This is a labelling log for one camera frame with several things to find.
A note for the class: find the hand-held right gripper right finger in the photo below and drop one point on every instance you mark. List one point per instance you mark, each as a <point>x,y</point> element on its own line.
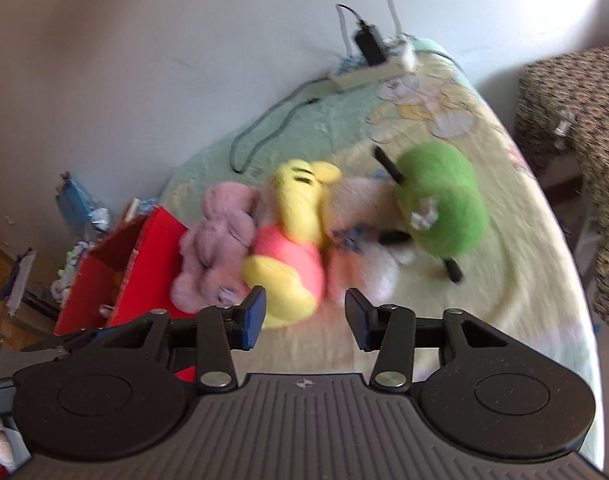
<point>358,319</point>

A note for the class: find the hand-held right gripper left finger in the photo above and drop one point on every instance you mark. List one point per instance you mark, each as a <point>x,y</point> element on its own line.
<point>252,317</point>

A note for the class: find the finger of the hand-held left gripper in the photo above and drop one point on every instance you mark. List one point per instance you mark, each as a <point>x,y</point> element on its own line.
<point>67,342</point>

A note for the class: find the white rabbit plush toy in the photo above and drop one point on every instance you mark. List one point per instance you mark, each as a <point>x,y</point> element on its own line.
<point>379,280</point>

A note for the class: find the yellow bear plush toy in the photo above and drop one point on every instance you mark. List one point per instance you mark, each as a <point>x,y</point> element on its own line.
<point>289,270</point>

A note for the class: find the pink plush toy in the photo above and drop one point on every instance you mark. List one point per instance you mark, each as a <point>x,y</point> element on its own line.
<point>214,245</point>

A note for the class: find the red cardboard box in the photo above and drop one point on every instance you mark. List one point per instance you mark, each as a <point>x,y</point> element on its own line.
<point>149,250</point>

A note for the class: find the green plush toy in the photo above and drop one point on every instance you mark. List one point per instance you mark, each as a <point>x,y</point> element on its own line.
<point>444,195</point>

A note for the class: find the blue plastic bag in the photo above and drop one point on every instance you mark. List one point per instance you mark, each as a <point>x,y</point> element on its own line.
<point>77,205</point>

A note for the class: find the white power strip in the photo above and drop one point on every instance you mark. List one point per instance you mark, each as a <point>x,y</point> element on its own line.
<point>364,76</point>

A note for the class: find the black charger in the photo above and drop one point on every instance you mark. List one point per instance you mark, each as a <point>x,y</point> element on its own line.
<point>372,42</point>

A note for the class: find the brown patterned cloth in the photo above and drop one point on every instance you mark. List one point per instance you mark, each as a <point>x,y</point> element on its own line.
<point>584,100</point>

